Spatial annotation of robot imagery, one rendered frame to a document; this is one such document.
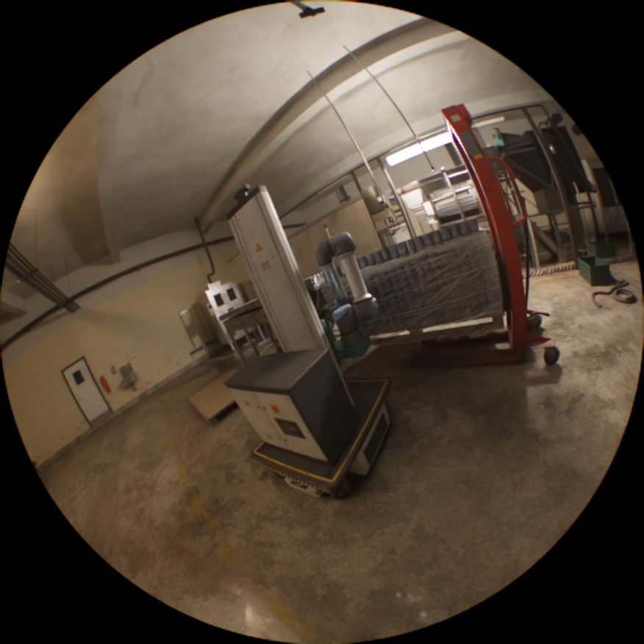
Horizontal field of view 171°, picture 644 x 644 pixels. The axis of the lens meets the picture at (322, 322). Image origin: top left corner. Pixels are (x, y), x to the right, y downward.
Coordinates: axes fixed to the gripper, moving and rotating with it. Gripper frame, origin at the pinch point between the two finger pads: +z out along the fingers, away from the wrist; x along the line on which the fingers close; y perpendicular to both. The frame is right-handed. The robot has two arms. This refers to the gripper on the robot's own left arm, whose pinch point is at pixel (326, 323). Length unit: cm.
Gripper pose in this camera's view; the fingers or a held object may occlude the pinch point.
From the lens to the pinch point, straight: 190.2
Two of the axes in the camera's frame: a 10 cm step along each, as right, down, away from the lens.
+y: 3.7, -7.3, 5.7
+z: 6.6, 6.4, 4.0
